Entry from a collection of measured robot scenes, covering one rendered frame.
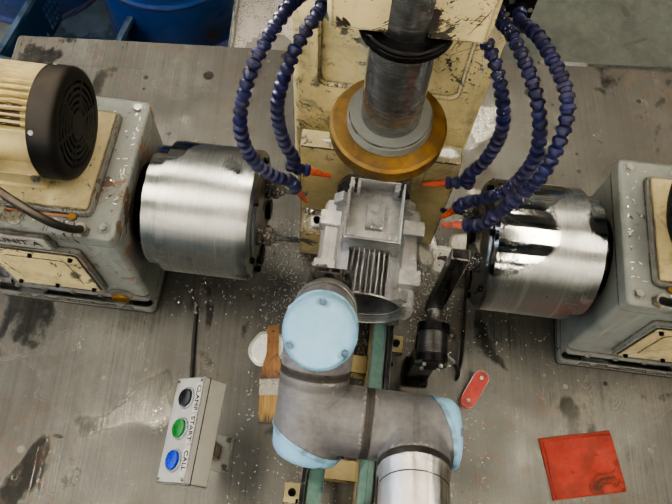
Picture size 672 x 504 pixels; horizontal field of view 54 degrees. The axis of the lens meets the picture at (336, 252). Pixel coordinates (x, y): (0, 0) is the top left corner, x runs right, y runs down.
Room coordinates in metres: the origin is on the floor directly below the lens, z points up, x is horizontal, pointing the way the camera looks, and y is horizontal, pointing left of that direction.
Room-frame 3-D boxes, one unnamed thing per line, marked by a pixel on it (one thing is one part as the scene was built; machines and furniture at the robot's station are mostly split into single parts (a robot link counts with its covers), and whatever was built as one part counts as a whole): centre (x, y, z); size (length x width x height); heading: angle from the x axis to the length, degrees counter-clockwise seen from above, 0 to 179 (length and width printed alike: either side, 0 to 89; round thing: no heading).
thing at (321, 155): (0.72, -0.07, 0.97); 0.30 x 0.11 x 0.34; 88
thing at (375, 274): (0.52, -0.06, 1.01); 0.20 x 0.19 x 0.19; 177
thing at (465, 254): (0.43, -0.19, 1.12); 0.04 x 0.03 x 0.26; 178
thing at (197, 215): (0.58, 0.29, 1.04); 0.37 x 0.25 x 0.25; 88
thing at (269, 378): (0.33, 0.11, 0.80); 0.21 x 0.05 x 0.01; 5
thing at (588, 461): (0.20, -0.53, 0.80); 0.15 x 0.12 x 0.01; 101
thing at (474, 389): (0.33, -0.31, 0.81); 0.09 x 0.03 x 0.02; 151
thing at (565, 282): (0.56, -0.39, 1.04); 0.41 x 0.25 x 0.25; 88
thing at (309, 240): (0.64, 0.05, 0.86); 0.07 x 0.06 x 0.12; 88
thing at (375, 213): (0.56, -0.06, 1.11); 0.12 x 0.11 x 0.07; 177
